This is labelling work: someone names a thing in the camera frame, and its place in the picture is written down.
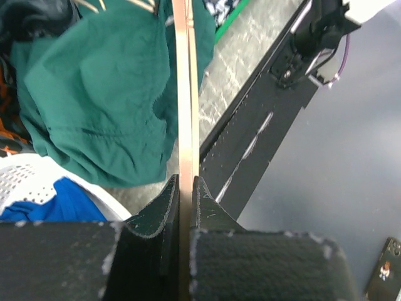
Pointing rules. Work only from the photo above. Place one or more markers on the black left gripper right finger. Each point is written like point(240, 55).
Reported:
point(228, 262)

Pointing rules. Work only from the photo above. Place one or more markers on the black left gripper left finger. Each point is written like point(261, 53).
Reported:
point(135, 259)

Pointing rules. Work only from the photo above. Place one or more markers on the dark green shorts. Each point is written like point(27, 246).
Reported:
point(101, 99)

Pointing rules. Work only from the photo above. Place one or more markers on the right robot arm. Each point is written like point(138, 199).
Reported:
point(315, 36)

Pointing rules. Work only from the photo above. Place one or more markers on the green plastic tray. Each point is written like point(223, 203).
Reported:
point(230, 19)

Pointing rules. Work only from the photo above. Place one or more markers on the white laundry basket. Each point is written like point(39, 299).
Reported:
point(30, 177)

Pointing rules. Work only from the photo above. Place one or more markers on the beige hanger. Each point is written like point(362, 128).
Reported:
point(188, 138)

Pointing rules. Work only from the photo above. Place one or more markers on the blue white patterned shorts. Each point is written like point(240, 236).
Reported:
point(220, 9)

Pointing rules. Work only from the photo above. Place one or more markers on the black smartphone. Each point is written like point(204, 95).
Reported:
point(384, 283)

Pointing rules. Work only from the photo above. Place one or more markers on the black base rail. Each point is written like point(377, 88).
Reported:
point(238, 150)

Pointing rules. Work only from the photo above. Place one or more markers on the blue garment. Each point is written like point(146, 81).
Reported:
point(70, 203)

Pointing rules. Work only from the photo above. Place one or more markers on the orange camouflage shorts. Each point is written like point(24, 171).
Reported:
point(14, 137)

